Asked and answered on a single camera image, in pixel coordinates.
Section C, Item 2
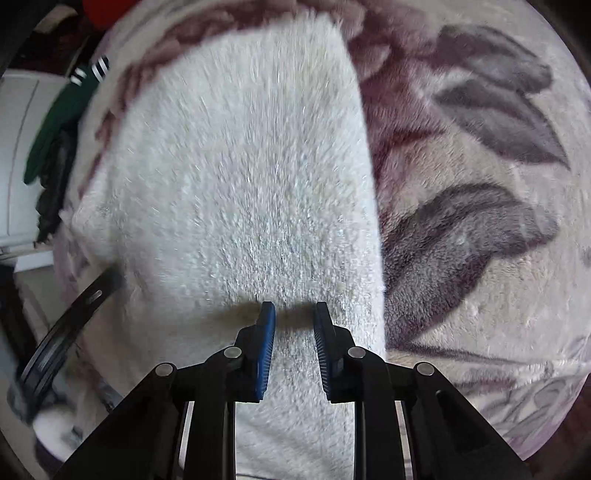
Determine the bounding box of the white fluffy knit sweater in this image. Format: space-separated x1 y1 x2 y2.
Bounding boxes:
63 13 385 479

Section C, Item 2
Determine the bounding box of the black garment on bed edge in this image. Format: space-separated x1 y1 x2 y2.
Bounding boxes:
35 125 77 243

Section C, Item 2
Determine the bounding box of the floral plush blanket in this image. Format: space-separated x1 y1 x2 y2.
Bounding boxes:
54 1 590 458

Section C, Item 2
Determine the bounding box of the green striped garment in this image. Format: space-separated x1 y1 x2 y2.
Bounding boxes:
23 55 110 185

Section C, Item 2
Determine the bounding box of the red garment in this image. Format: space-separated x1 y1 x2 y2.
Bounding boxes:
82 0 138 18

